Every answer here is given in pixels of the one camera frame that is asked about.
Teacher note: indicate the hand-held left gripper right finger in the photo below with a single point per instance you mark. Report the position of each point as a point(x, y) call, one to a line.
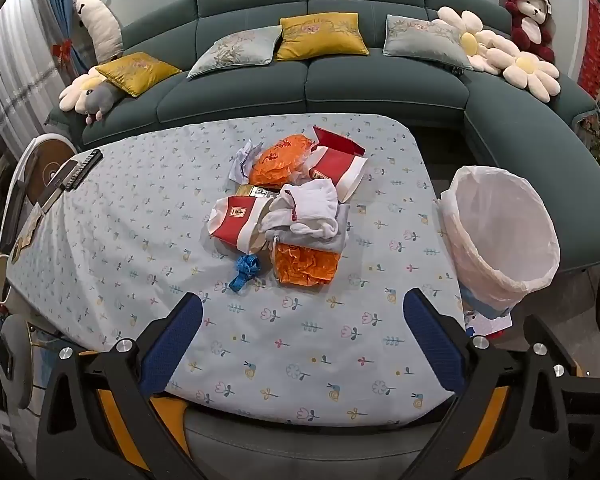
point(432, 340)

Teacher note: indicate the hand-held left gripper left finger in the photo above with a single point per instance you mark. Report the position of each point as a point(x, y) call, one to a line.
point(172, 345)

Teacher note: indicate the bin with white liner bag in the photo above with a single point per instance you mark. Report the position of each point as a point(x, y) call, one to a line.
point(500, 220)

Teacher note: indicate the black gold cigarette box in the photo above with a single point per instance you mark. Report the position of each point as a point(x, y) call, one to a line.
point(254, 191)

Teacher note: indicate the red white paper bag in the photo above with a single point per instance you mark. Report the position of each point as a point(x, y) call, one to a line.
point(232, 220)
point(337, 170)

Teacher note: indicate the blue ribbon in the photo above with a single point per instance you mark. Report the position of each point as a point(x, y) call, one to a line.
point(245, 270)

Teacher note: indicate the floral light blue tablecloth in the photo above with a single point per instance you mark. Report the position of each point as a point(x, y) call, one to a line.
point(130, 235)

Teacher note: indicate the orange plastic wrapper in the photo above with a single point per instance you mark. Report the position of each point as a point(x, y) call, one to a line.
point(305, 265)

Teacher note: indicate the grey upholstered seat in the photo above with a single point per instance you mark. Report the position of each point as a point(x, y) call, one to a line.
point(290, 452)

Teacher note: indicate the white grey cloth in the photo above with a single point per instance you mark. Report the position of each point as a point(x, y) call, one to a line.
point(310, 210)

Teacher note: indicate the crumpled white paper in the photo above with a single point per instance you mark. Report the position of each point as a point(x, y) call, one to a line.
point(242, 165)

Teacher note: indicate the black remote control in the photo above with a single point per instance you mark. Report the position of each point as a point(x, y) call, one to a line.
point(82, 167)

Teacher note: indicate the orange plastic bag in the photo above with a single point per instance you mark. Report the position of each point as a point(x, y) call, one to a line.
point(280, 160)

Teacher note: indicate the red folded card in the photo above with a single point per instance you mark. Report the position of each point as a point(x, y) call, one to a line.
point(340, 142)

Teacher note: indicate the round white wooden stool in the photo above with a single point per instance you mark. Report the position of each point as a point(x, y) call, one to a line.
point(47, 160)

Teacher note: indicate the grey plush toy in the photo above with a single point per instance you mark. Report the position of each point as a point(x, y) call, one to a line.
point(100, 101)

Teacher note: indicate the green sofa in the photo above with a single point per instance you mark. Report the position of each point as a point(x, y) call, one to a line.
point(380, 90)

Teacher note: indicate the grey plush with flower pillow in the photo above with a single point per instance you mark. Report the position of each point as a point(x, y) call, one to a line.
point(77, 91)

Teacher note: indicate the yellow embroidered cushion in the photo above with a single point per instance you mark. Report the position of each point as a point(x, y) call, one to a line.
point(320, 35)
point(135, 72)

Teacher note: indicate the white daisy cushion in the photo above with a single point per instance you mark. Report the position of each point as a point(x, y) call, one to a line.
point(525, 65)
point(467, 39)

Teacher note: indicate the grey embroidered cushion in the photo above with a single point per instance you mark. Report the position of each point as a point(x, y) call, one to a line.
point(235, 50)
point(422, 40)

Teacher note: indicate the blue and white curtain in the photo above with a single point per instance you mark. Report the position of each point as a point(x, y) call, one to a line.
point(20, 75)

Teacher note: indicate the red bow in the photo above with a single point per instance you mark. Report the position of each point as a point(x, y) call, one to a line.
point(62, 50)

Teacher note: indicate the red monkey plush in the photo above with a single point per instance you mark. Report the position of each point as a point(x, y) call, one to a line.
point(530, 35)

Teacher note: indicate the white plush bolster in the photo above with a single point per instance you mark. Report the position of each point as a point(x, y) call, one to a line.
point(100, 27)

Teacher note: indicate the red wall hanging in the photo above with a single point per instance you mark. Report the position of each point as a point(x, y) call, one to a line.
point(595, 50)

